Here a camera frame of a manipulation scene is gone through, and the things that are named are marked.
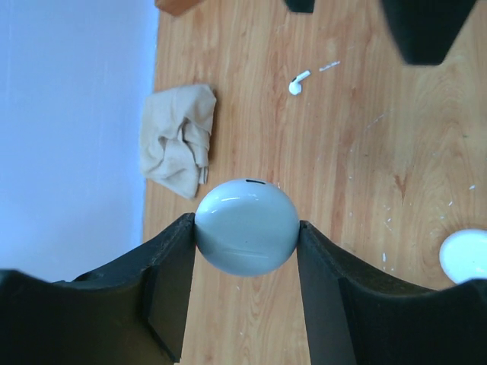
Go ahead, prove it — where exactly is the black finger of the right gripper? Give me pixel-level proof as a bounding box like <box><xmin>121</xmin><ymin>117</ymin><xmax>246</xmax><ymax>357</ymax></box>
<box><xmin>285</xmin><ymin>0</ymin><xmax>315</xmax><ymax>14</ymax></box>
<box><xmin>381</xmin><ymin>0</ymin><xmax>476</xmax><ymax>65</ymax></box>

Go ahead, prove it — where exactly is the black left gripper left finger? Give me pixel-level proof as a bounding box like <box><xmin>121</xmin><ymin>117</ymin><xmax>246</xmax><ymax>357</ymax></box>
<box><xmin>72</xmin><ymin>213</ymin><xmax>196</xmax><ymax>363</ymax></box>

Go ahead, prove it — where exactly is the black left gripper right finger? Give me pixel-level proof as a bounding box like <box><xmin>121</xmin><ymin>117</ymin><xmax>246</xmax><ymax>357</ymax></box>
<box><xmin>297</xmin><ymin>221</ymin><xmax>432</xmax><ymax>364</ymax></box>

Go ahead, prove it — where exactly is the white charging case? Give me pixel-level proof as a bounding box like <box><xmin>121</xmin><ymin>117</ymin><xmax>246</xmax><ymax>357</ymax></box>
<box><xmin>439</xmin><ymin>229</ymin><xmax>486</xmax><ymax>284</ymax></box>
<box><xmin>195</xmin><ymin>179</ymin><xmax>300</xmax><ymax>277</ymax></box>

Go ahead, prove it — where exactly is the white earbud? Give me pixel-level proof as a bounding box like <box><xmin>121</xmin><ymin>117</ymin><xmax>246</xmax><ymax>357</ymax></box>
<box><xmin>288</xmin><ymin>70</ymin><xmax>311</xmax><ymax>96</ymax></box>

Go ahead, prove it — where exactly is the beige cloth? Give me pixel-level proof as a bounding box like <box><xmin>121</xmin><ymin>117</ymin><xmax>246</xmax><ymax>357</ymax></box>
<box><xmin>139</xmin><ymin>84</ymin><xmax>217</xmax><ymax>199</ymax></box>

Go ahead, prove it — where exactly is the wooden compartment tray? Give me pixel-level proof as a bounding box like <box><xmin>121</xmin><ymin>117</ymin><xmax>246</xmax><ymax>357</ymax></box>
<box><xmin>154</xmin><ymin>0</ymin><xmax>202</xmax><ymax>17</ymax></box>

